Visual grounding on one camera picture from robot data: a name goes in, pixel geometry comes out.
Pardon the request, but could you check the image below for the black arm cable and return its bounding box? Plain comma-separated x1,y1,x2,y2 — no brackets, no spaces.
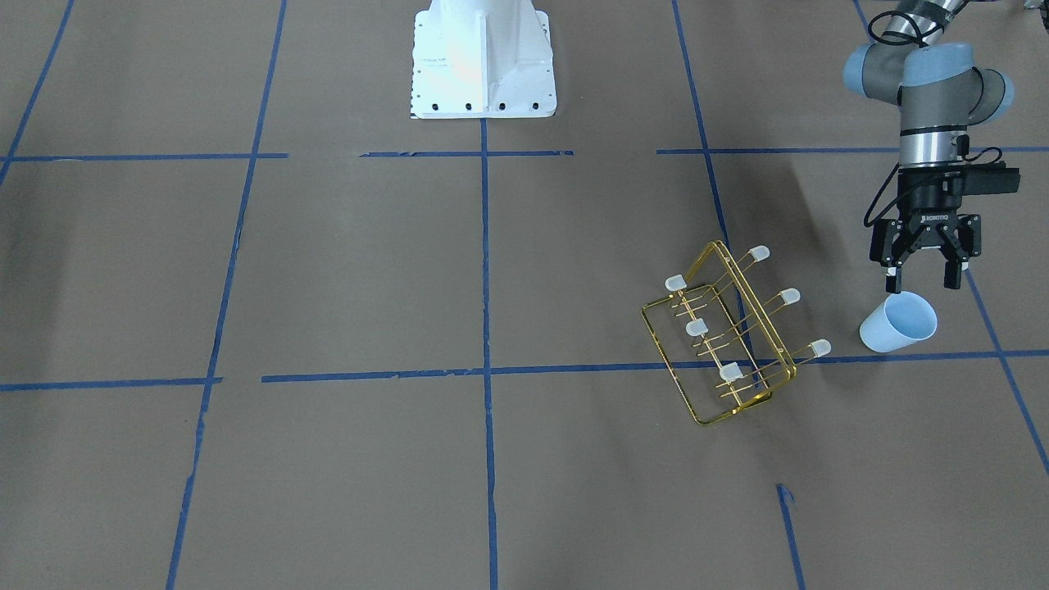
862,0,1004,230

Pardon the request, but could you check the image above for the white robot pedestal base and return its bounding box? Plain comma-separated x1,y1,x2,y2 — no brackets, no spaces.
410,1,558,120

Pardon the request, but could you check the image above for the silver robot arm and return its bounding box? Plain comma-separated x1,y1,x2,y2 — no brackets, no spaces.
842,1,1020,294

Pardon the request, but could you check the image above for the gold wire cup holder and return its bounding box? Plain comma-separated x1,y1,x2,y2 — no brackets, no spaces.
640,240,833,426

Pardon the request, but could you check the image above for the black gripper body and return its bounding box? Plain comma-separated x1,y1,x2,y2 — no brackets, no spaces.
869,166,983,266

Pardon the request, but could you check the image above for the light blue cup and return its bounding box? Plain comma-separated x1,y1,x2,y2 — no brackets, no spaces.
859,292,939,352

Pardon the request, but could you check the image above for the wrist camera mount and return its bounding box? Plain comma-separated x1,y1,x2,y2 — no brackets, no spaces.
959,163,1020,197

